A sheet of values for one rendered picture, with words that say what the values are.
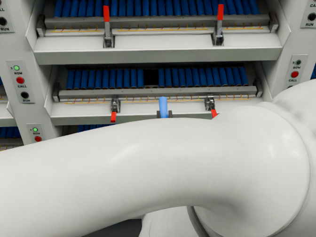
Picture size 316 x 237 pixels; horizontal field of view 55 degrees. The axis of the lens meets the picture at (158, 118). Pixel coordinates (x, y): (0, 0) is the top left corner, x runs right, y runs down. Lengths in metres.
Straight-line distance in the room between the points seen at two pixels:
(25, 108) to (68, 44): 0.22
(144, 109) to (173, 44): 0.20
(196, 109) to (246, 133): 0.65
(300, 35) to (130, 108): 0.47
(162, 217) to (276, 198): 0.15
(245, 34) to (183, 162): 0.67
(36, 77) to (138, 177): 0.68
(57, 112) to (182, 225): 0.64
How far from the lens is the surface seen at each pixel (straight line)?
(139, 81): 0.88
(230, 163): 0.18
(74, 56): 0.78
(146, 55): 0.76
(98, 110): 0.86
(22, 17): 0.76
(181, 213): 0.30
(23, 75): 0.82
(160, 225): 0.33
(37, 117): 0.89
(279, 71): 0.84
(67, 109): 0.88
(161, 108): 0.65
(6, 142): 1.07
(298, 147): 0.22
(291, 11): 0.79
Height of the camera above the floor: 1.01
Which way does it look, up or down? 36 degrees down
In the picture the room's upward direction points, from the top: straight up
